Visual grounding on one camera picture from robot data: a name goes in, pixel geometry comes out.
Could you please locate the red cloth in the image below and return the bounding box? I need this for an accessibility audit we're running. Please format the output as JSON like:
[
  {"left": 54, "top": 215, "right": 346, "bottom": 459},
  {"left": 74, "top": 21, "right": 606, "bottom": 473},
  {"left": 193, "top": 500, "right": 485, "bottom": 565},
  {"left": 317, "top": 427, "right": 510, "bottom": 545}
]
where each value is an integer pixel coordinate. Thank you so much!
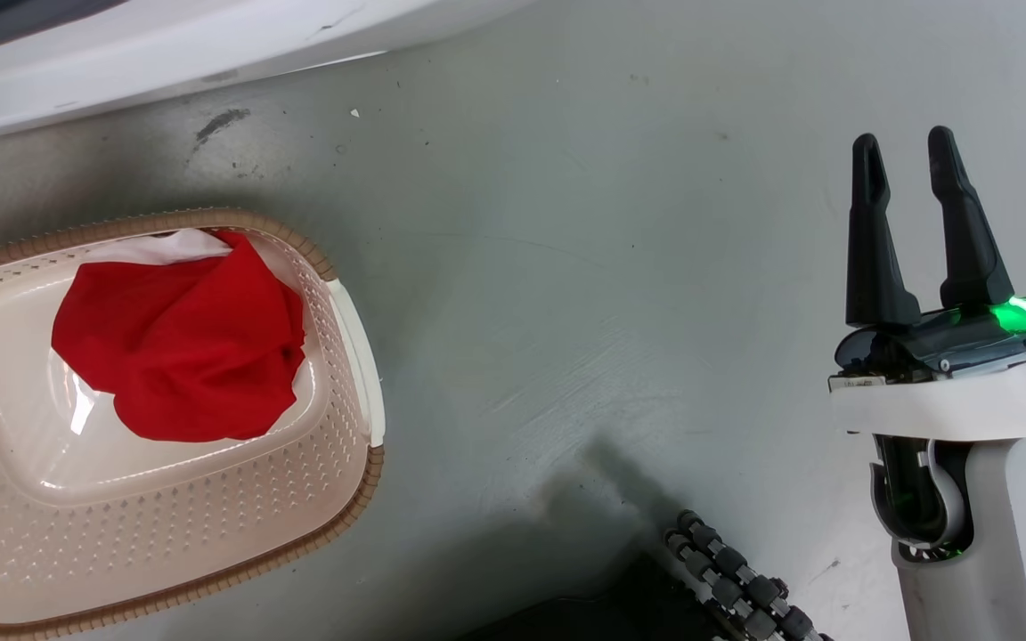
[{"left": 51, "top": 230, "right": 308, "bottom": 444}]

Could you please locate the beige perforated laundry basket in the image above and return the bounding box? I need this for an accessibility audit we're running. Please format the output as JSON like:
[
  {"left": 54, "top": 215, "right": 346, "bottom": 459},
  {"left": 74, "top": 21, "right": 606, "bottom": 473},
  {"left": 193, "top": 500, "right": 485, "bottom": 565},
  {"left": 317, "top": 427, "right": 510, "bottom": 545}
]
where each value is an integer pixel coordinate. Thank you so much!
[{"left": 0, "top": 207, "right": 387, "bottom": 641}]

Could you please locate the white cloth item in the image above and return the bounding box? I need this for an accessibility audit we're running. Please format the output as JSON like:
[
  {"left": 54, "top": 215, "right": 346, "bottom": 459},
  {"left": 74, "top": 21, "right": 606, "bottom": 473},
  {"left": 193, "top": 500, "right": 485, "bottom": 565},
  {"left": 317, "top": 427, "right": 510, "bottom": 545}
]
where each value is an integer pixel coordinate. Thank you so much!
[{"left": 85, "top": 228, "right": 234, "bottom": 265}]

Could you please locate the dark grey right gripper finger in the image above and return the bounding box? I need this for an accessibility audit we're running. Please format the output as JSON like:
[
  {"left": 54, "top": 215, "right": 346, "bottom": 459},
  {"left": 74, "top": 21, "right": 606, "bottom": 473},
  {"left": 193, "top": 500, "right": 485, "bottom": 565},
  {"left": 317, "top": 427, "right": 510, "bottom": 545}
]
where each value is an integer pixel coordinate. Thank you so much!
[
  {"left": 846, "top": 134, "right": 922, "bottom": 327},
  {"left": 927, "top": 126, "right": 1015, "bottom": 311}
]

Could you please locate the white front-load washing machine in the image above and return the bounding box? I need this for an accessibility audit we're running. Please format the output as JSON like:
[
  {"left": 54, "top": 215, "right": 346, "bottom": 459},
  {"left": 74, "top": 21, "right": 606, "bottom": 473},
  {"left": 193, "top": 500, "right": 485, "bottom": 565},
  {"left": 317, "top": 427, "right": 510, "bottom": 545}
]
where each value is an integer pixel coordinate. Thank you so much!
[{"left": 0, "top": 0, "right": 536, "bottom": 149}]

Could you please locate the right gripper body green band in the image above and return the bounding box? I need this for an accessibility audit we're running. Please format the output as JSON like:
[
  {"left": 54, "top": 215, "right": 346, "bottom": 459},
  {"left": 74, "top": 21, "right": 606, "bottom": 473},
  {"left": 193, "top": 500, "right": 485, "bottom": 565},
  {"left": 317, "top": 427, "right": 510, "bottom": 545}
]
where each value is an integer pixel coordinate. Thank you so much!
[{"left": 828, "top": 281, "right": 1026, "bottom": 437}]

